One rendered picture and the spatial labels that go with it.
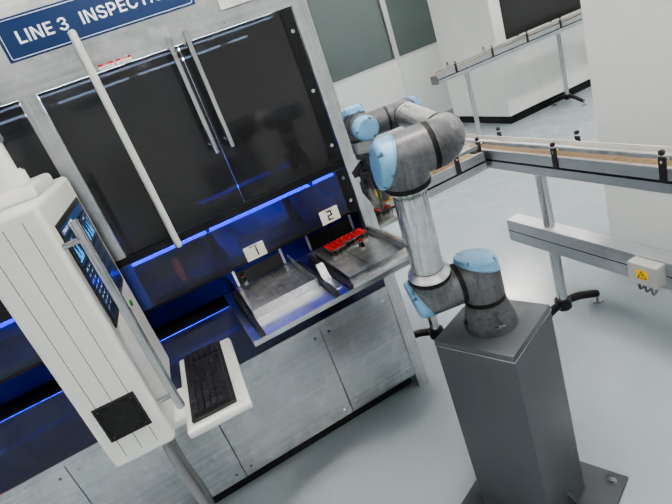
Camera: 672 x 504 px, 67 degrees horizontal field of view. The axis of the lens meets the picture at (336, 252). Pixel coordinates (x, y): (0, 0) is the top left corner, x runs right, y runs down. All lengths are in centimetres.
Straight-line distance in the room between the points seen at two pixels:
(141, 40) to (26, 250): 84
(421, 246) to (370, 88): 609
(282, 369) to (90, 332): 102
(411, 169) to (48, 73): 121
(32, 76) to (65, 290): 77
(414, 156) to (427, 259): 29
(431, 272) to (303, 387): 114
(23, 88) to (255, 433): 157
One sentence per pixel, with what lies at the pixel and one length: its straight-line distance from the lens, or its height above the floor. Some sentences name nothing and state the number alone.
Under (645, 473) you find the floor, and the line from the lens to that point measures 220.
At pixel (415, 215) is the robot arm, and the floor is 123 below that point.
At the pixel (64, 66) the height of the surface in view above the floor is 185.
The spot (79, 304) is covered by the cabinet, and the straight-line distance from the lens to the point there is 142.
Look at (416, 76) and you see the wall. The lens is 767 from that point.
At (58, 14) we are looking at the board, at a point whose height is 199.
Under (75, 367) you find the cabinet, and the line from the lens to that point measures 150.
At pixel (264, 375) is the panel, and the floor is 50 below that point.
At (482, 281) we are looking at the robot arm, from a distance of 142.
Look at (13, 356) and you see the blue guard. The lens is 210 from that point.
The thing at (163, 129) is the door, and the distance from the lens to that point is 191.
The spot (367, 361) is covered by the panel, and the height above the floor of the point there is 30.
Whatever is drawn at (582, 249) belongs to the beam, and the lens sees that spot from 246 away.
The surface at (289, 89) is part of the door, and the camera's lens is 201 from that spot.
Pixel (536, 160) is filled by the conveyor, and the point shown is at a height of 91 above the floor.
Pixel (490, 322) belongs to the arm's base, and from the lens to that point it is 148.
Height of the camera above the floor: 168
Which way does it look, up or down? 22 degrees down
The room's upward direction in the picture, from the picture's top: 20 degrees counter-clockwise
